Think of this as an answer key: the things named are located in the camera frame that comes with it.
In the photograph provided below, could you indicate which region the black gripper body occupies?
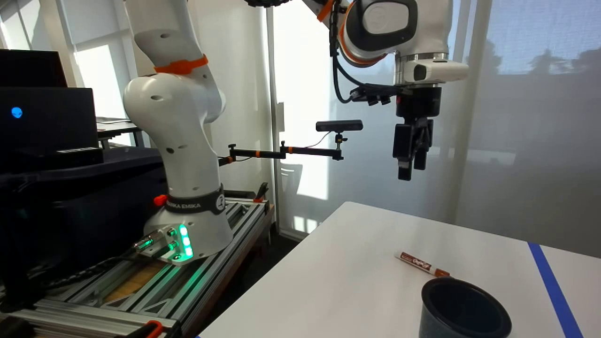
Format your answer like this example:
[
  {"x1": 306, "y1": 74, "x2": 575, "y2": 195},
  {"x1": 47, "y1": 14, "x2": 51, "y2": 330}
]
[{"x1": 391, "y1": 84, "x2": 443, "y2": 161}]

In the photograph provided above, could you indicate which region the red marker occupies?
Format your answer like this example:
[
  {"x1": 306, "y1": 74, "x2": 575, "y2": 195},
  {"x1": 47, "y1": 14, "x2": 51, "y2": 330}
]
[{"x1": 395, "y1": 249, "x2": 451, "y2": 279}]

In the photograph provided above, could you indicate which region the dark teal mug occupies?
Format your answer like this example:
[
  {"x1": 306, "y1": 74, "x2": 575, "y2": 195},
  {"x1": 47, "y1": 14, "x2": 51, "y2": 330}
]
[{"x1": 419, "y1": 275, "x2": 513, "y2": 338}]

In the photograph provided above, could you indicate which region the blue tape line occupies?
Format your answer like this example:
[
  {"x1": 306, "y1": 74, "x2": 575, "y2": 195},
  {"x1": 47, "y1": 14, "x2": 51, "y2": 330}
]
[{"x1": 526, "y1": 240, "x2": 586, "y2": 338}]

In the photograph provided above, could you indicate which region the black cabinet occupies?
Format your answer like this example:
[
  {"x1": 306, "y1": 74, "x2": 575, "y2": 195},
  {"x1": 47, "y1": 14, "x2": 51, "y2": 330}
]
[{"x1": 0, "y1": 146, "x2": 175, "y2": 315}]

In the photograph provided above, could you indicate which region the black monitor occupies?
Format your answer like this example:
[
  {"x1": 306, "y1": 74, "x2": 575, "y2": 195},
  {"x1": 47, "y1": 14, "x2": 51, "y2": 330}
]
[{"x1": 0, "y1": 46, "x2": 70, "y2": 89}]

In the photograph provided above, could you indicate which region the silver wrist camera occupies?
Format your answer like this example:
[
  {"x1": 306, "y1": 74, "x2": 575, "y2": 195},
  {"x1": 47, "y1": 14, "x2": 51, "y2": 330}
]
[{"x1": 395, "y1": 58, "x2": 472, "y2": 84}]

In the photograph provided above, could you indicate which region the black camera on boom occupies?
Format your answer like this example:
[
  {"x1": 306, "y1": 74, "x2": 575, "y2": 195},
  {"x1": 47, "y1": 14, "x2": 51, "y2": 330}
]
[{"x1": 314, "y1": 118, "x2": 365, "y2": 133}]

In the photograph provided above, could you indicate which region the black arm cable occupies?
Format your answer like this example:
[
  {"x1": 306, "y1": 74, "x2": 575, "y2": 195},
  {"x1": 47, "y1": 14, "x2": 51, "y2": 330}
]
[{"x1": 329, "y1": 35, "x2": 378, "y2": 105}]

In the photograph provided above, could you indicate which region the aluminium rail base frame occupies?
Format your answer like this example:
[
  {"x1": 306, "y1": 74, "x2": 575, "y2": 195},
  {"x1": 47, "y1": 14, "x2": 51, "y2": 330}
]
[{"x1": 0, "y1": 193, "x2": 273, "y2": 338}]

